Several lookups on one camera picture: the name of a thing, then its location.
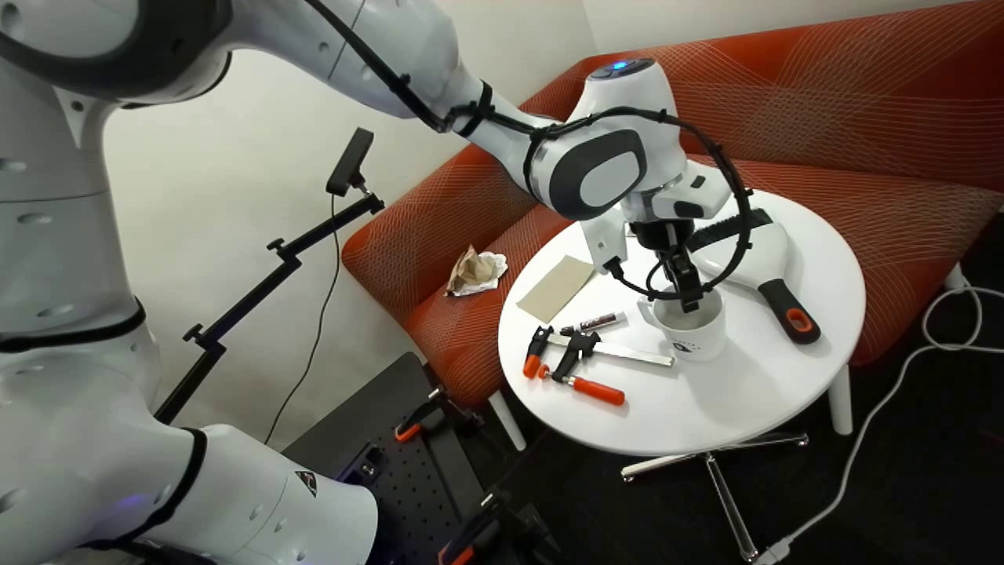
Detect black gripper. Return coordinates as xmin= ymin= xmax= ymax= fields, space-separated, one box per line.
xmin=628 ymin=211 xmax=719 ymax=317

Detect white ceramic mug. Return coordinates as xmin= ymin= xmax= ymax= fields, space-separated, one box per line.
xmin=635 ymin=288 xmax=727 ymax=366

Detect brown marker pen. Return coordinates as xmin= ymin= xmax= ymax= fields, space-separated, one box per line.
xmin=575 ymin=310 xmax=621 ymax=336

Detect tan cardboard sheet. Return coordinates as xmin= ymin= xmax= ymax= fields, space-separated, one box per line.
xmin=515 ymin=252 xmax=598 ymax=326

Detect white table leg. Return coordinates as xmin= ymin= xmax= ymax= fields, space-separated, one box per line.
xmin=485 ymin=389 xmax=531 ymax=455
xmin=826 ymin=361 xmax=858 ymax=440

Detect crumpled paper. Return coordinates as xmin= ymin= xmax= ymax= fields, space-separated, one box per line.
xmin=443 ymin=242 xmax=515 ymax=301

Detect metal tripod legs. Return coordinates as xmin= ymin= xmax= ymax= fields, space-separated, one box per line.
xmin=618 ymin=426 xmax=817 ymax=565

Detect orange fabric sofa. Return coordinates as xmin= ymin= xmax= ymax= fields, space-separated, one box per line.
xmin=339 ymin=0 xmax=1004 ymax=417

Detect black orange base clamp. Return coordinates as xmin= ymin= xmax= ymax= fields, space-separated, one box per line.
xmin=437 ymin=488 xmax=563 ymax=565
xmin=389 ymin=388 xmax=464 ymax=450

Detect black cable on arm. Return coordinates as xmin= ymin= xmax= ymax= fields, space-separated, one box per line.
xmin=300 ymin=0 xmax=758 ymax=307

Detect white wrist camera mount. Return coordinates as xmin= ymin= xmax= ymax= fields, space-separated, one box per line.
xmin=581 ymin=213 xmax=635 ymax=279

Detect bar clamp orange handle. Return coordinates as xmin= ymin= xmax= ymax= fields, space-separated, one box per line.
xmin=521 ymin=320 xmax=680 ymax=411

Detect white cable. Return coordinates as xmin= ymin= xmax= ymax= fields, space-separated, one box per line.
xmin=750 ymin=279 xmax=1004 ymax=565

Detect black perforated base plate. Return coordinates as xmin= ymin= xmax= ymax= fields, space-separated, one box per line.
xmin=280 ymin=348 xmax=509 ymax=565

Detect black camera on stand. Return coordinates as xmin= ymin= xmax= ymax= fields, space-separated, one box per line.
xmin=323 ymin=127 xmax=379 ymax=201

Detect thin black camera cable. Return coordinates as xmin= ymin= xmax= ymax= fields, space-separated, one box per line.
xmin=258 ymin=196 xmax=348 ymax=450

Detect black jointed camera stand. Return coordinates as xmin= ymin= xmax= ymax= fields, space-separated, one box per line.
xmin=152 ymin=193 xmax=389 ymax=426

